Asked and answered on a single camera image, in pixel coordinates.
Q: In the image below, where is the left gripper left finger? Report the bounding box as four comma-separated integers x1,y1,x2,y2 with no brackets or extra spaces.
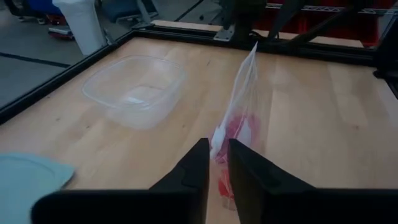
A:
30,139,210,224

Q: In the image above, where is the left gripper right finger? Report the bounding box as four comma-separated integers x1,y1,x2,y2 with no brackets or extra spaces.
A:
229,139,398,224

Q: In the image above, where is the light blue container lid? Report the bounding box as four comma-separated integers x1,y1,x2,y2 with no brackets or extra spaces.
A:
0,151,76,224

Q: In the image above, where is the clear zipper bag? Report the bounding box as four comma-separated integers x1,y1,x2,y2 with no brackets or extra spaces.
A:
216,113,261,200
208,41,266,212

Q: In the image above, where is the clear plastic container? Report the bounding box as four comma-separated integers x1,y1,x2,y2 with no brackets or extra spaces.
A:
81,54,188,131

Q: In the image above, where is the red bin rack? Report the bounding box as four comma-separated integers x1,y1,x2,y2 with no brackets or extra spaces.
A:
253,0,398,48

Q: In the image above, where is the white waste bin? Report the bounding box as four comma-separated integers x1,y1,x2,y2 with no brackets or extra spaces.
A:
52,0,109,57

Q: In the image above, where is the blue seat office chair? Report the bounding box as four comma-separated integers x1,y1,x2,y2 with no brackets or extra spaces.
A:
4,0,63,18

